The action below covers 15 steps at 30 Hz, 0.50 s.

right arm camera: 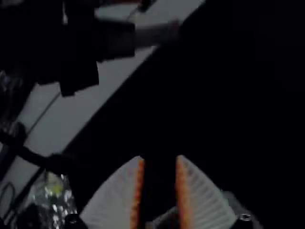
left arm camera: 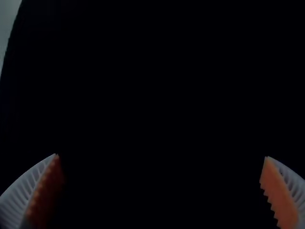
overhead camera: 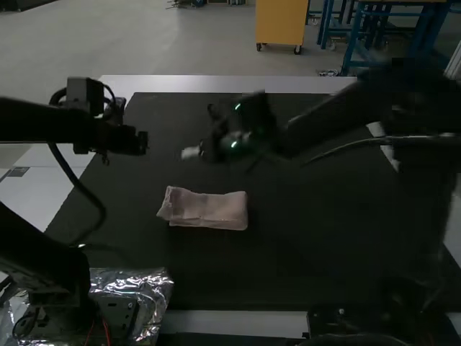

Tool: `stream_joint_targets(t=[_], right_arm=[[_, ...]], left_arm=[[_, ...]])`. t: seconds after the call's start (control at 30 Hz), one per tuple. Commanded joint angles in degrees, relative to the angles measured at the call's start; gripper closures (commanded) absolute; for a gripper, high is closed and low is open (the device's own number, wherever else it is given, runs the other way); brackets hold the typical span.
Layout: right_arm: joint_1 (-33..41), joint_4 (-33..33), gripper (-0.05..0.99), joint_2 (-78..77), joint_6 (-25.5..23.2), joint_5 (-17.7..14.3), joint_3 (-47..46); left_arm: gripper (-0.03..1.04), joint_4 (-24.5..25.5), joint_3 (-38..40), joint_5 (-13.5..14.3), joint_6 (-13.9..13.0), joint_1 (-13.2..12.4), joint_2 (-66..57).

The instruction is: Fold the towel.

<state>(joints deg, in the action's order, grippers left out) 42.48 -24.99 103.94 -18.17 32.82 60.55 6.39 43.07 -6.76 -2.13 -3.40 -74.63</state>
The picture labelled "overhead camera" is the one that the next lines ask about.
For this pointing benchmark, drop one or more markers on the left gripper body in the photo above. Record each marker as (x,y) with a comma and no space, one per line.
(119,140)

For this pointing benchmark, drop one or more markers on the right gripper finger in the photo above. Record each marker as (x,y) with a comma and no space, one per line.
(190,152)

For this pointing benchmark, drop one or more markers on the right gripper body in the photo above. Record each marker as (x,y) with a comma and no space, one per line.
(230,144)

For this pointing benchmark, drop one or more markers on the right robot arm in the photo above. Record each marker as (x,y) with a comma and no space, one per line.
(324,119)

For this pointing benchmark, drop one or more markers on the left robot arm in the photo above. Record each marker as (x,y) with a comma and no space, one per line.
(36,122)

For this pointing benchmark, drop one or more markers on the pale towel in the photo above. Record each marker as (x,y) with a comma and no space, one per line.
(209,210)

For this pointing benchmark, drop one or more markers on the black mat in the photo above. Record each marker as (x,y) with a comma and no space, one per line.
(306,223)

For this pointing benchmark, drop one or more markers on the yellow wheeled cabinet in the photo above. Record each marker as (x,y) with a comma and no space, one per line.
(281,21)

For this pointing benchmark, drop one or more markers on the silver foil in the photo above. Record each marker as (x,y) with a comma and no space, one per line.
(144,284)

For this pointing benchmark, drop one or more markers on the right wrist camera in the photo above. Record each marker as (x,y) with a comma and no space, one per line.
(255,108)

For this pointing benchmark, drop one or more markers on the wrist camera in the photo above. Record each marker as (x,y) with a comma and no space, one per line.
(77,90)
(255,108)

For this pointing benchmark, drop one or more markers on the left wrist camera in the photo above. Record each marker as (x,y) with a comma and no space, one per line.
(77,90)

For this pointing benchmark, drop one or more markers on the blue metal frame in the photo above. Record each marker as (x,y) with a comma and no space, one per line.
(321,27)
(351,43)

